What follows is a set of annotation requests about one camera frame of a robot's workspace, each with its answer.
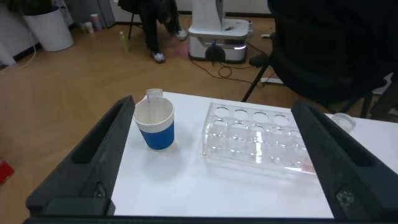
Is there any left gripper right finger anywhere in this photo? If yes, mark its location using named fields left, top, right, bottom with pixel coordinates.
left=290, top=100, right=398, bottom=219

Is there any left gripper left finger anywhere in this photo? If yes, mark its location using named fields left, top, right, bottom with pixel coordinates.
left=25, top=95, right=136, bottom=218

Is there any blue pigment test tube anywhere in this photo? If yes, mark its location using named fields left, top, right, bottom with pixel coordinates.
left=146, top=88, right=164, bottom=124

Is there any pale red pigment test tube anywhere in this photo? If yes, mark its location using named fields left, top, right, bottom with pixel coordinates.
left=330, top=112, right=358, bottom=134

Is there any clear acrylic tube rack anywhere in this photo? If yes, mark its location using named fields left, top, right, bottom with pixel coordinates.
left=201, top=101, right=318, bottom=175

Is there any blue white paper cup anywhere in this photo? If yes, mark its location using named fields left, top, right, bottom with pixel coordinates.
left=132, top=96, right=176, bottom=152

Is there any red flat object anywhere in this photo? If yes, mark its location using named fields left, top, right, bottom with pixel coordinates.
left=0, top=158, right=16, bottom=185

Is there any black office chair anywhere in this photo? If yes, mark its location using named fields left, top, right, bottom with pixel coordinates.
left=241, top=0, right=398, bottom=121

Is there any green plastic bottle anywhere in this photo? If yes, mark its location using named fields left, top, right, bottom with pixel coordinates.
left=119, top=30, right=130, bottom=54

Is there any white planter pot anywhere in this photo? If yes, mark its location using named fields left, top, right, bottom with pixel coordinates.
left=23, top=5, right=75, bottom=52

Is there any grey metal cabinet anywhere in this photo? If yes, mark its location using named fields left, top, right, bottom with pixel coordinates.
left=65, top=0, right=116, bottom=29

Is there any green potted plant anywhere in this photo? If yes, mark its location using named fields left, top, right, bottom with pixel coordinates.
left=6, top=0, right=60, bottom=16

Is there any white humanoid robot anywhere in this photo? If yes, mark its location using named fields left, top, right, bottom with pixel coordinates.
left=187, top=0, right=254, bottom=65

